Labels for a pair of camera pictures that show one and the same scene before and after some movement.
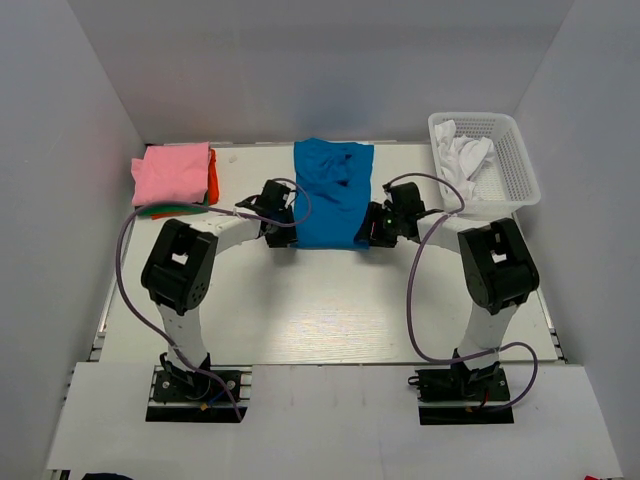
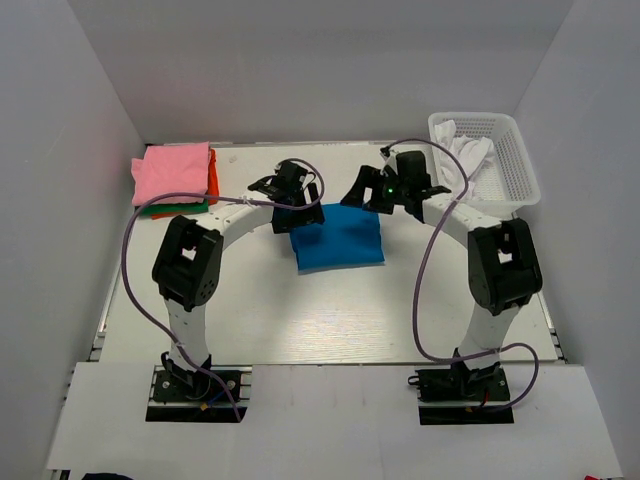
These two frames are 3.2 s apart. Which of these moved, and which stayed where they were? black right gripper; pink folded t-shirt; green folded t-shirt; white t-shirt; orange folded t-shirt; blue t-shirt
Moved: blue t-shirt; black right gripper
Stayed: white t-shirt; pink folded t-shirt; orange folded t-shirt; green folded t-shirt
